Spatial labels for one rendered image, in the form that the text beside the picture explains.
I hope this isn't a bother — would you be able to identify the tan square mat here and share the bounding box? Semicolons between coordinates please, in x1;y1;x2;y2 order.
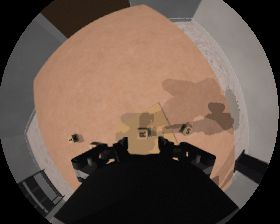
113;103;178;155

